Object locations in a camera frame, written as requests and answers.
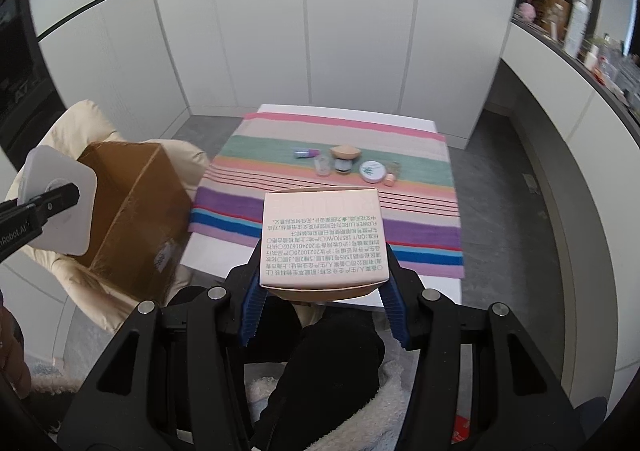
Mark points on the white counter cabinet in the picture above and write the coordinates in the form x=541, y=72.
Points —
x=550, y=96

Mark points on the white spray bottle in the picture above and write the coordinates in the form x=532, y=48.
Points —
x=577, y=26

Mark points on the black glossy panel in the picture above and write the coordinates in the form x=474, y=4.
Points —
x=25, y=81

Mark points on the grey round jar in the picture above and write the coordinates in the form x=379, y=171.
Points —
x=342, y=166

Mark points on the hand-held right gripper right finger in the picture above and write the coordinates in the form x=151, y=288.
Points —
x=397, y=311

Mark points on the brown cardboard box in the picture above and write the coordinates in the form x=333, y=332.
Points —
x=130, y=211

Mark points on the small pink bottle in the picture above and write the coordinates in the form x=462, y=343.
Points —
x=390, y=179

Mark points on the purple small tube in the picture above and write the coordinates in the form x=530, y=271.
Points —
x=305, y=152

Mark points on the small clear round jar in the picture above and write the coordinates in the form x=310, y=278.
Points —
x=322, y=165

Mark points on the white table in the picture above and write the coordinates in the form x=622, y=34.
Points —
x=210, y=262

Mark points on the brown printed carton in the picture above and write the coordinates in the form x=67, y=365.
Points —
x=552, y=8

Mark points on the beige makeup sponge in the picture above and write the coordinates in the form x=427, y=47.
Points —
x=345, y=151

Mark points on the white cube carton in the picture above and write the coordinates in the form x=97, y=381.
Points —
x=325, y=241

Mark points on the person's left hand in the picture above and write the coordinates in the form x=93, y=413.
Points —
x=11, y=356

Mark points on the translucent plastic box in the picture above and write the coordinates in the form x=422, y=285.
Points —
x=75, y=233

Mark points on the red packaging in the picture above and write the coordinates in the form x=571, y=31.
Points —
x=462, y=427

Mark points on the person's black pants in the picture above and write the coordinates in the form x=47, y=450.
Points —
x=325, y=366

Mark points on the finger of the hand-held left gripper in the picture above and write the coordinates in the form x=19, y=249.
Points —
x=52, y=198

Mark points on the pink plush toy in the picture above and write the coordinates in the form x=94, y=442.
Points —
x=527, y=11

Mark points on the clear plastic organizer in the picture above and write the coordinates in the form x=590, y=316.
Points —
x=625, y=76

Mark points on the white power strip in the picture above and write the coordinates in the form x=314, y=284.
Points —
x=531, y=182

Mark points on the striped colourful cloth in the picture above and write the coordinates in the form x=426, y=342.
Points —
x=225, y=211

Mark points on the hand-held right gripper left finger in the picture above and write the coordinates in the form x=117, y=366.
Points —
x=252, y=301

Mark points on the cream padded chair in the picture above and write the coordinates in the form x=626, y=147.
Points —
x=75, y=121

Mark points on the white round compact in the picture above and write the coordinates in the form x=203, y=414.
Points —
x=371, y=171

